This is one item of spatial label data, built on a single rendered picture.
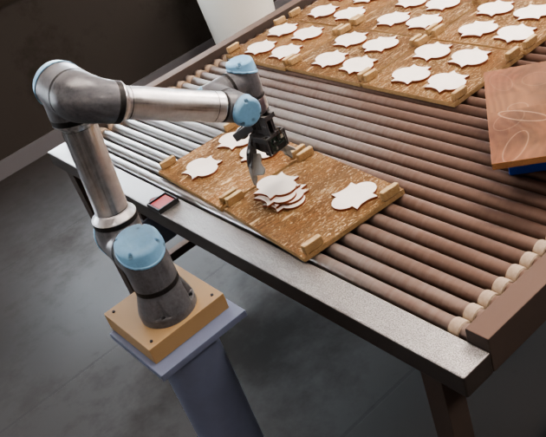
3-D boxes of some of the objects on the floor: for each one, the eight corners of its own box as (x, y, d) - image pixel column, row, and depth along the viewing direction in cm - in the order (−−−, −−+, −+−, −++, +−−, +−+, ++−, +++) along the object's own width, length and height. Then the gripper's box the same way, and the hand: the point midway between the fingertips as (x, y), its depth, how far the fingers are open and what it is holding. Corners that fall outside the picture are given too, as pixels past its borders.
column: (264, 602, 223) (154, 401, 177) (193, 527, 251) (82, 337, 205) (354, 510, 239) (275, 304, 193) (278, 450, 267) (192, 257, 221)
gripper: (242, 133, 198) (264, 195, 209) (294, 95, 207) (313, 157, 218) (221, 127, 204) (244, 188, 215) (272, 91, 213) (292, 152, 224)
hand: (272, 171), depth 218 cm, fingers open, 14 cm apart
